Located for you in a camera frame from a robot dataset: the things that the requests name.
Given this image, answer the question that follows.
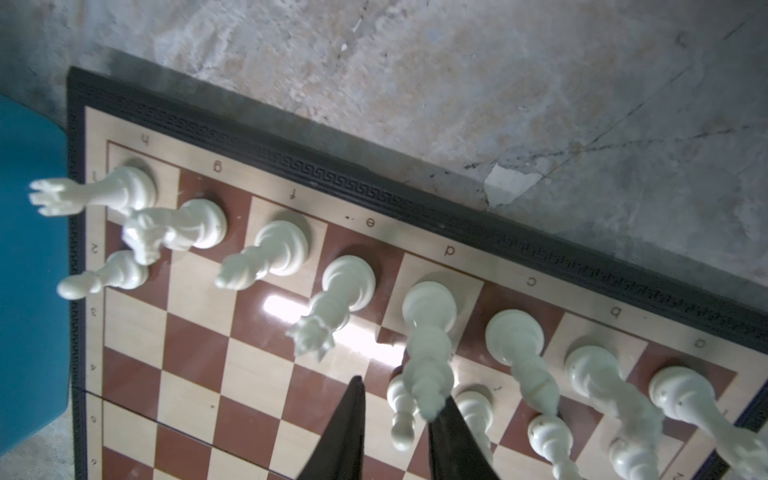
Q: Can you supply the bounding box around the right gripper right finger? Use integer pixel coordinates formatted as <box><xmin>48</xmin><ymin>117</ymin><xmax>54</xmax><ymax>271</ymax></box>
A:
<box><xmin>428</xmin><ymin>397</ymin><xmax>499</xmax><ymax>480</ymax></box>

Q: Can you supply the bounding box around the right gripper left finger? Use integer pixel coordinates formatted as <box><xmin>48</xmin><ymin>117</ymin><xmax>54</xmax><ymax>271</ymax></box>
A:
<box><xmin>297</xmin><ymin>376</ymin><xmax>366</xmax><ymax>480</ymax></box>

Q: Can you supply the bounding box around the white pawn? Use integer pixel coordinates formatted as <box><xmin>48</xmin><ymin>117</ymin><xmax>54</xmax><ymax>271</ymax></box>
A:
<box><xmin>386</xmin><ymin>374</ymin><xmax>419</xmax><ymax>452</ymax></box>

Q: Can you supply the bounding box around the folding chess board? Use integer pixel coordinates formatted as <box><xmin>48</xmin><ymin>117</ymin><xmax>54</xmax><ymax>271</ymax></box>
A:
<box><xmin>67</xmin><ymin>68</ymin><xmax>767</xmax><ymax>479</ymax></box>

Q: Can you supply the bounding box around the blue plastic tray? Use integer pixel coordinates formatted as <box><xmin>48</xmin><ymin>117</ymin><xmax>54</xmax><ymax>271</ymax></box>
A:
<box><xmin>1</xmin><ymin>97</ymin><xmax>69</xmax><ymax>453</ymax></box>

